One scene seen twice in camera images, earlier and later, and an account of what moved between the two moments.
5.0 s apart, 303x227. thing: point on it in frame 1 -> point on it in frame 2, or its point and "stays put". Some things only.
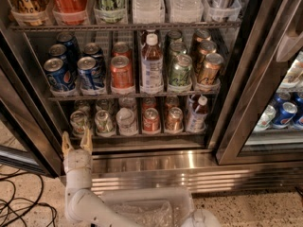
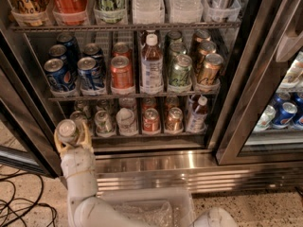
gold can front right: [208, 75] stays put
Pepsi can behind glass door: [284, 115] stays put
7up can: [78, 121] -> [65, 130]
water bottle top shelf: [148, 6] stays put
